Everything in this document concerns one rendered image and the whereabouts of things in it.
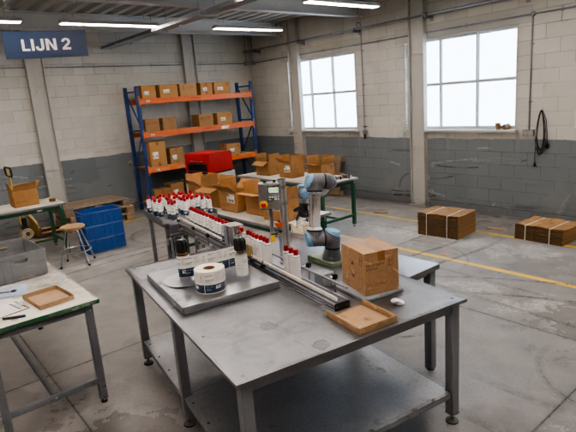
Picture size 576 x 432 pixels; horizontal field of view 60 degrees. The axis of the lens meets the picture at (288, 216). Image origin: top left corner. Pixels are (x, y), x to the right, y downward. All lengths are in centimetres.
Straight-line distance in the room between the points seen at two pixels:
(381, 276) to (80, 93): 861
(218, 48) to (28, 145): 468
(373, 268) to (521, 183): 559
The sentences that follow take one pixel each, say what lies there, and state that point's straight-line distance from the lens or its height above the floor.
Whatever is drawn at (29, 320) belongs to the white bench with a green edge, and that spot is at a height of 80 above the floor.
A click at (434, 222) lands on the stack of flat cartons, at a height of 20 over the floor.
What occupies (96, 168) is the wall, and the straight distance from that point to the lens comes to 1091.
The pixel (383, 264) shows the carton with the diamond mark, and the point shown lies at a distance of 311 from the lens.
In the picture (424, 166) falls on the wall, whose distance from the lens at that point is 917.
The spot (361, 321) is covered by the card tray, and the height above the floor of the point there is 83.
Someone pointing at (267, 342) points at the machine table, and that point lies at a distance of 269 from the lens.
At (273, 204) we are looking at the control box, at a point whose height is 132.
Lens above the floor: 205
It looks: 13 degrees down
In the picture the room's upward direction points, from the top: 4 degrees counter-clockwise
